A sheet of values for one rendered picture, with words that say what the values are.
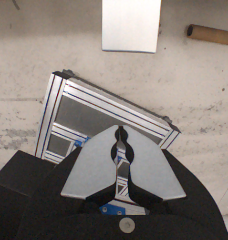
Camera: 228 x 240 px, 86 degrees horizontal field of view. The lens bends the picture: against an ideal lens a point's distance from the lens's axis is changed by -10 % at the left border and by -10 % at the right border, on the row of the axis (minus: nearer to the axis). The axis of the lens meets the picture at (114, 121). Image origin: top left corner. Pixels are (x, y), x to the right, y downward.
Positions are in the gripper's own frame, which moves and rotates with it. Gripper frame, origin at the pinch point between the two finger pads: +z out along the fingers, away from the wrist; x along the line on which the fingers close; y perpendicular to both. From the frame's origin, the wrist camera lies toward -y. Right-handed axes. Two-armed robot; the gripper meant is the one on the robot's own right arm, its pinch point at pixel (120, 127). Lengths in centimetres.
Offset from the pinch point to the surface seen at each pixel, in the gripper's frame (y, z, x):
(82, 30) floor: -20, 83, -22
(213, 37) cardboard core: -21, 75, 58
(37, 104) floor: 30, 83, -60
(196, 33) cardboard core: -22, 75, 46
